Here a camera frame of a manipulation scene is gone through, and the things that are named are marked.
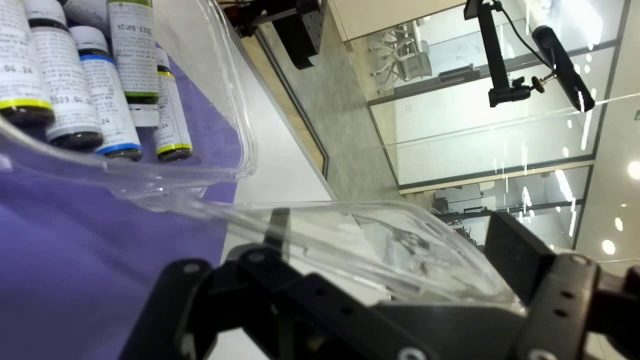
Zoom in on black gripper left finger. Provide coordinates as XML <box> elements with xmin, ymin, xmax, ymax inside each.
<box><xmin>118</xmin><ymin>207</ymin><xmax>403</xmax><ymax>360</ymax></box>

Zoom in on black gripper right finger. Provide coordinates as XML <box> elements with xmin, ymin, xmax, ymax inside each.
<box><xmin>485</xmin><ymin>210</ymin><xmax>640</xmax><ymax>360</ymax></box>

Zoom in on bag of white bottles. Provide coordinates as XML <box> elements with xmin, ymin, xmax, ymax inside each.
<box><xmin>0</xmin><ymin>0</ymin><xmax>531</xmax><ymax>316</ymax></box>

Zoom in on purple mat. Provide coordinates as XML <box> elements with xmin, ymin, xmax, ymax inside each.
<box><xmin>0</xmin><ymin>57</ymin><xmax>247</xmax><ymax>360</ymax></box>

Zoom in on small white bottle yellow band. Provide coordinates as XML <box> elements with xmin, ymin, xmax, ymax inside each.
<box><xmin>151</xmin><ymin>47</ymin><xmax>197</xmax><ymax>165</ymax></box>

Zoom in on white bottle blue end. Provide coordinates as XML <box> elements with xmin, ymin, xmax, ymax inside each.
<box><xmin>68</xmin><ymin>25</ymin><xmax>147</xmax><ymax>163</ymax></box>

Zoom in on black cylinder rod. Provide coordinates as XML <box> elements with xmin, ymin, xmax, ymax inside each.
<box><xmin>531</xmin><ymin>25</ymin><xmax>598</xmax><ymax>115</ymax></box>

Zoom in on white bottle green band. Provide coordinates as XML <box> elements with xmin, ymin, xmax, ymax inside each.
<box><xmin>107</xmin><ymin>0</ymin><xmax>163</xmax><ymax>107</ymax></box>

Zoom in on white bottle black end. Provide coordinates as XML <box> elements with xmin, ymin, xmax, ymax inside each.
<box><xmin>25</xmin><ymin>0</ymin><xmax>107</xmax><ymax>153</ymax></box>

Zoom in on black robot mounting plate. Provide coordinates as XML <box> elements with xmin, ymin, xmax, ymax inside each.
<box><xmin>222</xmin><ymin>0</ymin><xmax>330</xmax><ymax>72</ymax></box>

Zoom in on black camera stand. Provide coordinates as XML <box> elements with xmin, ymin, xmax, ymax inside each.
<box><xmin>462</xmin><ymin>0</ymin><xmax>561</xmax><ymax>110</ymax></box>

